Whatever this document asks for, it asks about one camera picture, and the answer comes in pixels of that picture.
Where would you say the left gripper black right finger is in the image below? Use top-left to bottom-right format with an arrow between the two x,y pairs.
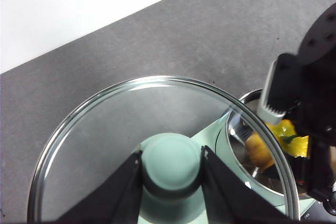
202,145 -> 292,224

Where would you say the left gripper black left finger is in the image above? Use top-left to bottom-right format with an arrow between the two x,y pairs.
56,152 -> 141,224

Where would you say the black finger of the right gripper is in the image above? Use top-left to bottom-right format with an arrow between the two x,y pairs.
296,134 -> 336,201

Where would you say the yellow toy pumpkin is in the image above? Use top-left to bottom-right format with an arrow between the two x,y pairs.
245,119 -> 310,174

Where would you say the glass lid with green knob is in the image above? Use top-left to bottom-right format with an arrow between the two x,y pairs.
27,76 -> 300,224

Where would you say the mint green breakfast machine base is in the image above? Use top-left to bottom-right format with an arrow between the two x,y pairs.
138,113 -> 336,224

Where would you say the mint green handled steamer pot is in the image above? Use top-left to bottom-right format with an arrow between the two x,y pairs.
214,89 -> 318,206

